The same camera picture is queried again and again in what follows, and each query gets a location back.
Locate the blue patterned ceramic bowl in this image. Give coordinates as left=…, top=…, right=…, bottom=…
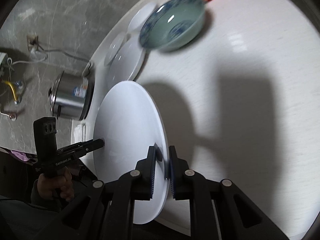
left=139, top=0, right=206, bottom=51

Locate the person's left hand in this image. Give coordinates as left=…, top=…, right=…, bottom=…
left=37, top=167, right=75, bottom=202

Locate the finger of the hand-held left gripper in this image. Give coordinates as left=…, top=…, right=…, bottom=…
left=56, top=139, right=105, bottom=156

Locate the white power cable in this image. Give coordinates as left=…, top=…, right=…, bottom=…
left=31, top=47, right=90, bottom=63

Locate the large white plate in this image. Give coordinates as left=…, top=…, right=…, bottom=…
left=93, top=81, right=167, bottom=225

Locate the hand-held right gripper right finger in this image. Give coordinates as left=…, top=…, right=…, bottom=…
left=168, top=145, right=288, bottom=240

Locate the stainless steel pot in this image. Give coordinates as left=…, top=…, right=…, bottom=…
left=49, top=70, right=95, bottom=121

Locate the medium white plate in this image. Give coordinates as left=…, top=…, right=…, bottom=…
left=108, top=39, right=146, bottom=83

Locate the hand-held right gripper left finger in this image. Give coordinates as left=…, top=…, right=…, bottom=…
left=42, top=145, right=157, bottom=240

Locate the yellow cable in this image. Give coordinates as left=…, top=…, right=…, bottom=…
left=2, top=80, right=21, bottom=104

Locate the purple cloth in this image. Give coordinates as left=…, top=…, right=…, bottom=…
left=7, top=150, right=29, bottom=163

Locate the small white dish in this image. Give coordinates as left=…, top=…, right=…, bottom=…
left=104, top=32, right=127, bottom=66
left=128, top=2, right=158, bottom=32

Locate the wall socket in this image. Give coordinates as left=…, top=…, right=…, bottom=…
left=27, top=34, right=39, bottom=53

